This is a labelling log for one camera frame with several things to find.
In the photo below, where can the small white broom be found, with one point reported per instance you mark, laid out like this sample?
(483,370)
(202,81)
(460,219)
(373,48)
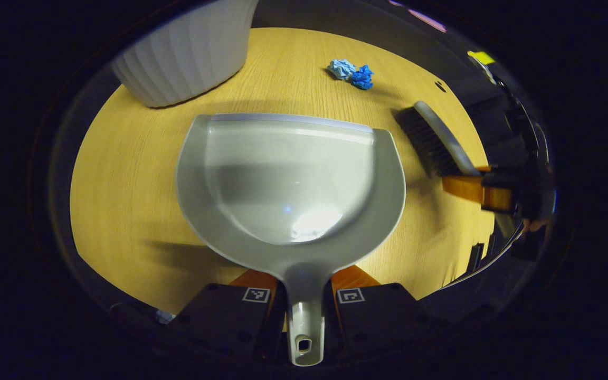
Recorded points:
(441,132)

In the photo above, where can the light blue paper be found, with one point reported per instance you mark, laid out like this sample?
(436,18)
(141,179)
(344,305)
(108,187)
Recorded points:
(342,69)

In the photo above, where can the black table edge bracket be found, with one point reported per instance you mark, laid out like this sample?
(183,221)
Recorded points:
(491,245)
(476,257)

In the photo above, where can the white ribbed garbage bin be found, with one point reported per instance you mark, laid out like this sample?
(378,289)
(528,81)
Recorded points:
(188,53)

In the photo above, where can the patterned white cloth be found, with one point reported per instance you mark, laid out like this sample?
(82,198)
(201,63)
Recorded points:
(165,316)

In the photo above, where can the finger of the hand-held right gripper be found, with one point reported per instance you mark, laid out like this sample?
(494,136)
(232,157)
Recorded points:
(502,178)
(467,189)

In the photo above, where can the white plastic dustpan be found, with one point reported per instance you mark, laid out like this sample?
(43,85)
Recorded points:
(288,184)

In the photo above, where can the dark blue paper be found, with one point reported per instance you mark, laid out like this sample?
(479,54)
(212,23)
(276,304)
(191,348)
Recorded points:
(362,77)

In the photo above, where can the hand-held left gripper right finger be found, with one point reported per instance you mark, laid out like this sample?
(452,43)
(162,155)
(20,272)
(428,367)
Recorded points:
(378,316)

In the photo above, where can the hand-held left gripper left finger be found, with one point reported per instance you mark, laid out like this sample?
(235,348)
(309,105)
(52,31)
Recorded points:
(225,316)

